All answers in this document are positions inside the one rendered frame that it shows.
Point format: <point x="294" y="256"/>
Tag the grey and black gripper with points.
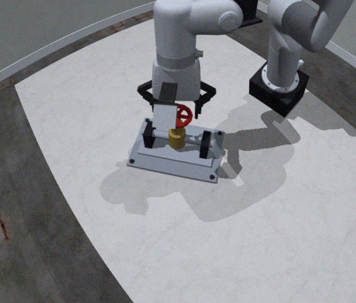
<point x="188" y="82"/>

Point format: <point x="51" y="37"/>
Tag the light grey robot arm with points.
<point x="293" y="24"/>

